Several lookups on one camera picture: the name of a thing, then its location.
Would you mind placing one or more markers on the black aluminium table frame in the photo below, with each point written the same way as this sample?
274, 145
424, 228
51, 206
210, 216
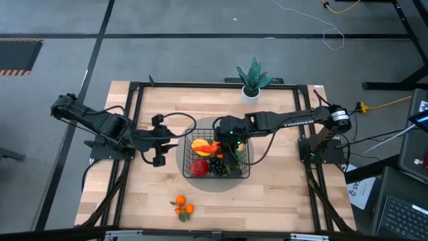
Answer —
217, 84

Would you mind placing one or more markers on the grey equipment case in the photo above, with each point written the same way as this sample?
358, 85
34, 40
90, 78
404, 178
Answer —
413, 150

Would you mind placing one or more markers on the white paper sheet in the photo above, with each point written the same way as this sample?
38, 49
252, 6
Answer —
362, 194

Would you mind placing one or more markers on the red pomegranate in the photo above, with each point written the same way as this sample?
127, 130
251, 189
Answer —
199, 167

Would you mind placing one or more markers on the hazard striped floor mat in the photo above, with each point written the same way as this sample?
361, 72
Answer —
18, 55

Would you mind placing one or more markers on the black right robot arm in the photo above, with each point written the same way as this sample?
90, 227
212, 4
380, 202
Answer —
294, 122

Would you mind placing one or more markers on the green artificial plant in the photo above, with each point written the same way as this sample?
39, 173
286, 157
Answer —
254, 75

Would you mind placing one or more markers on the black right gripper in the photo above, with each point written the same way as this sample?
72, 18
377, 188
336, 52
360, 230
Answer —
230, 129

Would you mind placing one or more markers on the black laptop keyboard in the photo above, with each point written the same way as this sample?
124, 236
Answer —
401, 219

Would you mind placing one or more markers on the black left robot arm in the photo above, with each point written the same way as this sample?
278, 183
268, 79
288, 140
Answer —
110, 125

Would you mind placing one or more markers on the dark grape bunch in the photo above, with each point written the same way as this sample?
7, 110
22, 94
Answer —
217, 166

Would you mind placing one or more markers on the orange carrot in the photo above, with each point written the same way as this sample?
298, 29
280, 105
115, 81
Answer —
207, 149

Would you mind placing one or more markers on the yellow star fruit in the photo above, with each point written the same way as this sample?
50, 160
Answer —
199, 143

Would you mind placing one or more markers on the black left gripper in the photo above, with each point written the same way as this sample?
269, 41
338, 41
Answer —
158, 140

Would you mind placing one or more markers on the red fruit at left edge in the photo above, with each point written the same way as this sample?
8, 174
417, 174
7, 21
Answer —
180, 200

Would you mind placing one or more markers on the black desk leg frame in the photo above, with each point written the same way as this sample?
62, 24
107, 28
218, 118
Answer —
381, 86

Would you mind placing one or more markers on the white plant pot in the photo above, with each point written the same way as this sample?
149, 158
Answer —
250, 98

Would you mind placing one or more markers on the tablet with lit screen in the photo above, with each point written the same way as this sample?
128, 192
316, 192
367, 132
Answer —
422, 120

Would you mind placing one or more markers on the green pear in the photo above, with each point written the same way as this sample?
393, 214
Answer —
239, 155

